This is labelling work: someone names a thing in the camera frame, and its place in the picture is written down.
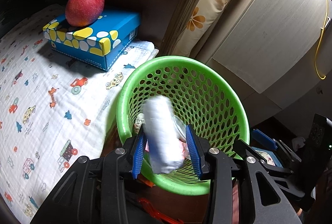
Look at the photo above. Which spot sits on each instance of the white foam fruit net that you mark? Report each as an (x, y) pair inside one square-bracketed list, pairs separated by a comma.
[(163, 135)]

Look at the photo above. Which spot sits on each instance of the blue box with pebble print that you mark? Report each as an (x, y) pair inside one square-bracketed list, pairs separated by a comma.
[(114, 21)]

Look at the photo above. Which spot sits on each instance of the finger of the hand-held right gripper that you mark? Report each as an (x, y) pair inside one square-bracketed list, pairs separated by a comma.
[(263, 139), (242, 148)]

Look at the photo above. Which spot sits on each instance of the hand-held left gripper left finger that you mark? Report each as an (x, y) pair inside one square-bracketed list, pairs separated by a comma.
[(138, 156)]

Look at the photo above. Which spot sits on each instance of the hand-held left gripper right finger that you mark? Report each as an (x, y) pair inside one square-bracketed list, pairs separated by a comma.
[(195, 154)]

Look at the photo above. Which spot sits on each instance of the white printed blanket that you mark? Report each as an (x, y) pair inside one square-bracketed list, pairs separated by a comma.
[(51, 71)]

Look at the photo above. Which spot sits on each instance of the clear plastic lid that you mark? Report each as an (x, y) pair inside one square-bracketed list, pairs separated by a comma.
[(179, 126)]

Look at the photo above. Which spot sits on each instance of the black device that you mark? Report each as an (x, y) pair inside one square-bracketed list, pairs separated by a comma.
[(319, 135)]

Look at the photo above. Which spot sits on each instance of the beige floral pillow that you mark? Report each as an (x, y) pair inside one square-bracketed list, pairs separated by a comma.
[(207, 6)]

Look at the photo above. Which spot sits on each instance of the green perforated plastic basket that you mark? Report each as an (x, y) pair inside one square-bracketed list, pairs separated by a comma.
[(181, 61)]

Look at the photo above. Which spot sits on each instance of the red plastic object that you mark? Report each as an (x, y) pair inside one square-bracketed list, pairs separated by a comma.
[(155, 213)]

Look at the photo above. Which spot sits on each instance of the red apple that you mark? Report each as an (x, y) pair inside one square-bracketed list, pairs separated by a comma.
[(83, 6)]

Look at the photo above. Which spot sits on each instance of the teal-edged box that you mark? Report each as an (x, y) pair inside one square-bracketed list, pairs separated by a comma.
[(267, 159)]

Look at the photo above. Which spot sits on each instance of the white wood-grain cabinet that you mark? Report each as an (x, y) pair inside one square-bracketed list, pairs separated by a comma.
[(272, 19)]

